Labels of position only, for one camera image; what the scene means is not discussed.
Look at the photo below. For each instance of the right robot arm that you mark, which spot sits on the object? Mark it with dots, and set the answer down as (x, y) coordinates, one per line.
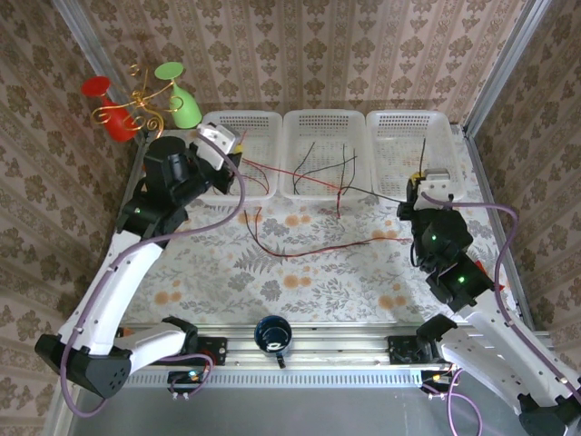
(499, 359)

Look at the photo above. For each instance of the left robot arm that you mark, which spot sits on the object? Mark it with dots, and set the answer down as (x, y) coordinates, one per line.
(109, 290)

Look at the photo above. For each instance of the white perforated plastic basket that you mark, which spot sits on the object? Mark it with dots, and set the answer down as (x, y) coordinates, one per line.
(399, 131)
(324, 122)
(263, 127)

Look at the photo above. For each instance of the red snack packet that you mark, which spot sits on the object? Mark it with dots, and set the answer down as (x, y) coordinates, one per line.
(479, 265)

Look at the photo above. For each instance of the green plastic wine glass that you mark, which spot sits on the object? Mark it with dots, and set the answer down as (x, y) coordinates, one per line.
(186, 111)

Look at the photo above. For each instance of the small black controller board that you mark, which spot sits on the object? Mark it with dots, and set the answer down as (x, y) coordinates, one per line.
(181, 379)
(431, 379)

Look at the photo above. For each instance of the orange bottle black cap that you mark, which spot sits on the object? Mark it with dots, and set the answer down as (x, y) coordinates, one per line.
(127, 332)

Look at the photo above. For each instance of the dark blue mug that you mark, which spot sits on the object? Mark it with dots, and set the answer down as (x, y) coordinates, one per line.
(272, 336)

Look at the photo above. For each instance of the grey metal panel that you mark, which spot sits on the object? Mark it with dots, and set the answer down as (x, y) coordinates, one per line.
(295, 413)

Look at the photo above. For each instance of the aluminium mounting rail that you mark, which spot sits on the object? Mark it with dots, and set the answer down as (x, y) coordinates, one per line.
(340, 345)

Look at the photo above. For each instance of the aluminium frame post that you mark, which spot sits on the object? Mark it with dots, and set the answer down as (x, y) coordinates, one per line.
(81, 32)
(517, 45)

